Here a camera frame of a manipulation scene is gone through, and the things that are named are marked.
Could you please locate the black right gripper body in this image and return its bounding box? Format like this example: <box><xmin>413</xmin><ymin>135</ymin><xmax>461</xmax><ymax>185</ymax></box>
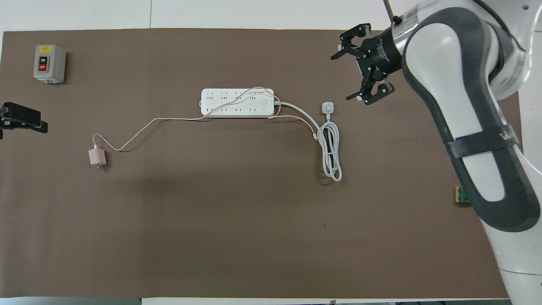
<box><xmin>359</xmin><ymin>27</ymin><xmax>404</xmax><ymax>82</ymax></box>

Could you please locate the pink charger adapter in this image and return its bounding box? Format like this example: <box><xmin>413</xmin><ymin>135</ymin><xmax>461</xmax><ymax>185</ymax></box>
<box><xmin>88</xmin><ymin>145</ymin><xmax>107</xmax><ymax>170</ymax></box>

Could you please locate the white power strip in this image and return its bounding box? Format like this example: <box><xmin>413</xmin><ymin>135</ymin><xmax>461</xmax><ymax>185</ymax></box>
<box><xmin>200</xmin><ymin>88</ymin><xmax>275</xmax><ymax>119</ymax></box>

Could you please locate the pink charging cable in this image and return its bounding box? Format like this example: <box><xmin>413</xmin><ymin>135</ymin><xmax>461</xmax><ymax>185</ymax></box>
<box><xmin>92</xmin><ymin>87</ymin><xmax>319</xmax><ymax>153</ymax></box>

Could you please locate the brown table mat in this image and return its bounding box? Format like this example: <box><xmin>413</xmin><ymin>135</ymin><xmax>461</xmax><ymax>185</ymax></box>
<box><xmin>0</xmin><ymin>28</ymin><xmax>522</xmax><ymax>299</ymax></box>

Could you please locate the grey on-off switch box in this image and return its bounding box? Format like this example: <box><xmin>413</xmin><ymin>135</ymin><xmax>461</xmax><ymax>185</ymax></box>
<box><xmin>34</xmin><ymin>44</ymin><xmax>66</xmax><ymax>84</ymax></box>

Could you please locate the green knife switch block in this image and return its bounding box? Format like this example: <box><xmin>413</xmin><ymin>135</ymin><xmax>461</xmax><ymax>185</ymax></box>
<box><xmin>455</xmin><ymin>186</ymin><xmax>472</xmax><ymax>206</ymax></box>

